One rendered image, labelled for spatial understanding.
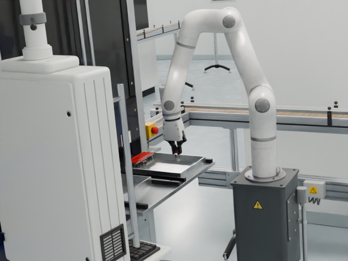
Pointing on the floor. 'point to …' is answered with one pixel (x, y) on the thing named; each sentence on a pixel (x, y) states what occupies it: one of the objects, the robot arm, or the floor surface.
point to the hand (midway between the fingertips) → (176, 149)
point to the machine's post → (142, 145)
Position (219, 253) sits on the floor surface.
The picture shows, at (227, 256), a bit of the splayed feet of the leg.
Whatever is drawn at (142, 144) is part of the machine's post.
